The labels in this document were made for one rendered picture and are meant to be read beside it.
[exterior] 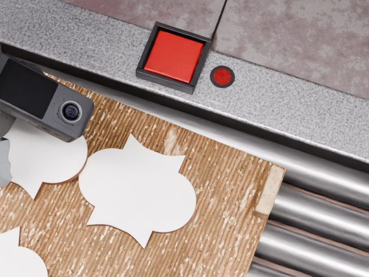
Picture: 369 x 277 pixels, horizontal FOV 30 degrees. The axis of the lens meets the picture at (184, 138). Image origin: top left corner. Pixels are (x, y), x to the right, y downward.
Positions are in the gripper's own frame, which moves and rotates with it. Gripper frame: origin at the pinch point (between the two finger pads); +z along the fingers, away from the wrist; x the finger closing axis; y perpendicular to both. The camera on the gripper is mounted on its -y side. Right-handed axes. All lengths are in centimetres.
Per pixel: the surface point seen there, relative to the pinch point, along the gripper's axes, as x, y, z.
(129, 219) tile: 3.7, -14.1, 1.4
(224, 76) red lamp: -18.5, -17.1, 4.3
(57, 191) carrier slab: 3.7, -5.0, 1.6
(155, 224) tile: 3.1, -16.9, 1.5
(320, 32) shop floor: -89, -23, 96
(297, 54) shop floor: -80, -19, 96
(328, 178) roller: -10.6, -33.4, 5.1
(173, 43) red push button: -19.7, -9.7, 2.5
